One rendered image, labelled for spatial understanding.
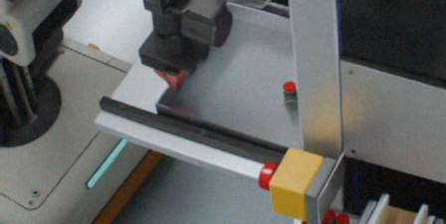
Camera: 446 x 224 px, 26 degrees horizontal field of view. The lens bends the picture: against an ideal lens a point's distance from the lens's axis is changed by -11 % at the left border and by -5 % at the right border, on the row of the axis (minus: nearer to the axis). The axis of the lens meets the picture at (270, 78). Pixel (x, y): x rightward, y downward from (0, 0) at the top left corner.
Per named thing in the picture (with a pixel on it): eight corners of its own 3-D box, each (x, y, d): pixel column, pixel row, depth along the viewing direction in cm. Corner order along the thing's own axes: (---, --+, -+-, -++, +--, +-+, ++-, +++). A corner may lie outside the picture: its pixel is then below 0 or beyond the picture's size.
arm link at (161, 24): (161, -21, 161) (142, 1, 157) (199, -10, 158) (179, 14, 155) (164, 10, 166) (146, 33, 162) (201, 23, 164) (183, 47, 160)
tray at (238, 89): (408, 66, 175) (408, 52, 173) (348, 179, 160) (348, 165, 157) (229, 16, 187) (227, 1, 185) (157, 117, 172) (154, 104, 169)
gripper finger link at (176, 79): (180, 108, 171) (175, 68, 164) (143, 94, 173) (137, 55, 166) (199, 80, 175) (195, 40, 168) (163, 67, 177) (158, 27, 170)
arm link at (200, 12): (168, -53, 156) (139, -16, 152) (234, -34, 153) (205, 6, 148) (176, -1, 166) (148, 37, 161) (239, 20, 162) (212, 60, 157)
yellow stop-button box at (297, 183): (337, 190, 149) (336, 158, 143) (318, 227, 144) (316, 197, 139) (290, 176, 151) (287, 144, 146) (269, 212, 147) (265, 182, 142)
